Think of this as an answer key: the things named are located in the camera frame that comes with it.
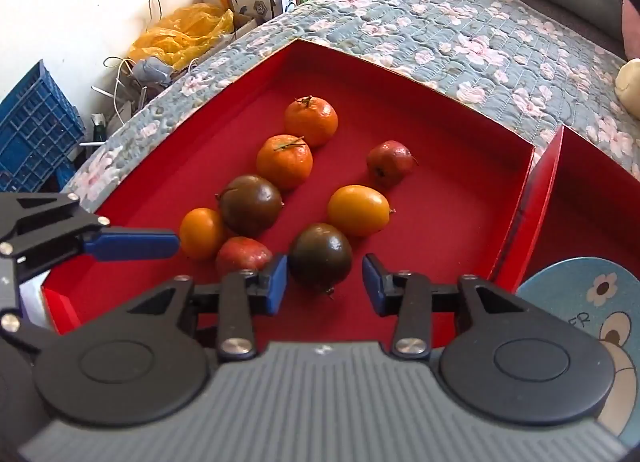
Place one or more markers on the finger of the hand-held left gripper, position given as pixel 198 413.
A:
pixel 135 244
pixel 10 292

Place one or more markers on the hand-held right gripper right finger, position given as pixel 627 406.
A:
pixel 372 287

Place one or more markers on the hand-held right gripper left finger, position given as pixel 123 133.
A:
pixel 277 287

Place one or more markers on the small red pomegranate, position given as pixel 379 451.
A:
pixel 389 163
pixel 242 254

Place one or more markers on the dark purple plum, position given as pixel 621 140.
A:
pixel 250 204
pixel 320 256

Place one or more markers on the yellow orange lemon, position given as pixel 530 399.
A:
pixel 200 233
pixel 359 210

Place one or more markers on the large red cardboard box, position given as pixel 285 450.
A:
pixel 440 222

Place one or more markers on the orange tangerine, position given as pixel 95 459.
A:
pixel 284 162
pixel 311 120

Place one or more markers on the blue bear print plate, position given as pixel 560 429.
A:
pixel 575 302

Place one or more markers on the green bottle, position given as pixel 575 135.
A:
pixel 98 131

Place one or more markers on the blue plastic crate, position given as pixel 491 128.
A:
pixel 35 132

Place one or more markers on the grey cloth bundle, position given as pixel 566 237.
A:
pixel 150 72

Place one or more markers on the yellow plastic bag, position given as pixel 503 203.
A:
pixel 182 34

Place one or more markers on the red cardboard box lid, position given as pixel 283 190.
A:
pixel 590 202

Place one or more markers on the floral quilted bedspread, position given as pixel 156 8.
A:
pixel 450 27

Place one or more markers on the white printed box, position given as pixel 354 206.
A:
pixel 265 2

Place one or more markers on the napa cabbage plush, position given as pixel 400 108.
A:
pixel 629 87

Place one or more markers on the grey blanket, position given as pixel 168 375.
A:
pixel 575 29

